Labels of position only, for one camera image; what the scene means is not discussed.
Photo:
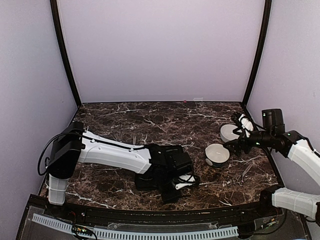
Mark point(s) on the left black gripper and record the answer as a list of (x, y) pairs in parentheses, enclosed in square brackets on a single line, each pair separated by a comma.
[(168, 198)]

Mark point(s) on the silver scissors left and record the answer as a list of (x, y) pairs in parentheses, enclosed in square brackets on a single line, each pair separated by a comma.
[(134, 139)]

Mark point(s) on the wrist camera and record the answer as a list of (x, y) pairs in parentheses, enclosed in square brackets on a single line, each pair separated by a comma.
[(179, 163), (273, 121)]

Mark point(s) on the white and teal bowl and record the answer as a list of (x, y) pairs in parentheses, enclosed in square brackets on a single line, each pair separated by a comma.
[(216, 155)]

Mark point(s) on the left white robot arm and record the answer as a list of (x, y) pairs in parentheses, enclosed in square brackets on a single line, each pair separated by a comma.
[(77, 145)]

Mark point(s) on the black frame post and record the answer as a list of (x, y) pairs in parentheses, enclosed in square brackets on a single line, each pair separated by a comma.
[(258, 53), (63, 51)]

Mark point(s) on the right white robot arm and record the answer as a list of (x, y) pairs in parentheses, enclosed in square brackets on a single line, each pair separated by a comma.
[(291, 145)]

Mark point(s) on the silver scissors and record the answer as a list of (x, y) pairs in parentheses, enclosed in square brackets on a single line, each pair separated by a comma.
[(240, 179), (134, 139)]

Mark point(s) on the black front rail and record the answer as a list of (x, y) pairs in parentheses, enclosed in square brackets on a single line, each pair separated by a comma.
[(273, 224)]

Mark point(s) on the right black frame post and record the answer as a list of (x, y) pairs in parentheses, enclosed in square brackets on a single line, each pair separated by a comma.
[(258, 53)]

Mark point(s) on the plain white bowl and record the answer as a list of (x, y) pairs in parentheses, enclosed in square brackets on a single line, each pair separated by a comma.
[(226, 133)]

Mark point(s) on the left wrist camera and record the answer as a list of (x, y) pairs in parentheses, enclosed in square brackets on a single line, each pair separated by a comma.
[(179, 163)]

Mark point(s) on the left black frame post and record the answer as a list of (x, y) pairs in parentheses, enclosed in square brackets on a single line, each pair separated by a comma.
[(63, 51)]

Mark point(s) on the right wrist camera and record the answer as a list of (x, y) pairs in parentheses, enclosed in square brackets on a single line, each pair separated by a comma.
[(273, 121)]

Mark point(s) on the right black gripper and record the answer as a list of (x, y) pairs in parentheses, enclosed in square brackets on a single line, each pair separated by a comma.
[(242, 139)]

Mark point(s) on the white slotted cable duct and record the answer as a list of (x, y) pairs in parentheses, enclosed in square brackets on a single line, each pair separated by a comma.
[(136, 232)]

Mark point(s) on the black zippered tool case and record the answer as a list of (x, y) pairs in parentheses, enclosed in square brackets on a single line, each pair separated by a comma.
[(166, 164)]

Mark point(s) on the silver scissors right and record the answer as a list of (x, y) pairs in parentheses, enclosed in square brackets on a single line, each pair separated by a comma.
[(240, 179)]

